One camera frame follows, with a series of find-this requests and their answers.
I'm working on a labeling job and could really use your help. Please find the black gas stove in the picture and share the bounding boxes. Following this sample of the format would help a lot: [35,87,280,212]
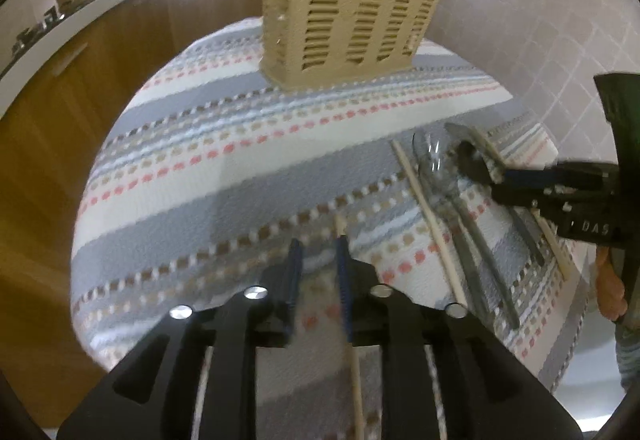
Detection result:
[12,7,61,55]

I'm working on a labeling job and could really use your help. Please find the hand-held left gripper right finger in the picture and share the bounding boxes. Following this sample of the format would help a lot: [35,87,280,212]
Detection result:
[336,235,586,440]

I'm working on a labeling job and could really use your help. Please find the striped woven tablecloth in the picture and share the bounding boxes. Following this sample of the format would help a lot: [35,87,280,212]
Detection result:
[70,17,591,440]

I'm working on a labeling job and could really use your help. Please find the wooden chopstick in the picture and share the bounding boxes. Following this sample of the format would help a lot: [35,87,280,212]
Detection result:
[334,214,367,440]
[472,127,568,281]
[391,140,468,309]

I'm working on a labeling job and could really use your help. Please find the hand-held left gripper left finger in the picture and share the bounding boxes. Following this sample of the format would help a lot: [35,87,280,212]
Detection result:
[56,239,306,440]

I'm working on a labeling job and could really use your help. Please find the dark metal utensil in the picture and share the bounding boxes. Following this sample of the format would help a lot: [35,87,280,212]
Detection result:
[445,121,546,268]

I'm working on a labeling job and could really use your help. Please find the white kitchen countertop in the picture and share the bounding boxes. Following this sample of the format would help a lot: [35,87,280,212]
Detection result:
[0,0,266,88]

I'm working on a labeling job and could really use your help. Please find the beige plastic utensil basket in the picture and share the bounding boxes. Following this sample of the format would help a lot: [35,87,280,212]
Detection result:
[259,0,451,88]

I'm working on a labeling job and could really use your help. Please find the wooden kitchen cabinets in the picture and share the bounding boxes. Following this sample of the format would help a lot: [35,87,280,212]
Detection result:
[0,0,266,426]

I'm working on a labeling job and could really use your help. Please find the person's grey clothing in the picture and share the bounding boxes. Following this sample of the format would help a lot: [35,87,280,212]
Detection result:
[616,322,640,392]

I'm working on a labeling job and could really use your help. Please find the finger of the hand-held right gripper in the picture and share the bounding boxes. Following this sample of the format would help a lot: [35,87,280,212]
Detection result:
[456,140,621,193]
[490,184,576,227]

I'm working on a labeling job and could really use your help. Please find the person's right hand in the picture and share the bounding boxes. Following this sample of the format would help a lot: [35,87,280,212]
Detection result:
[594,247,628,323]

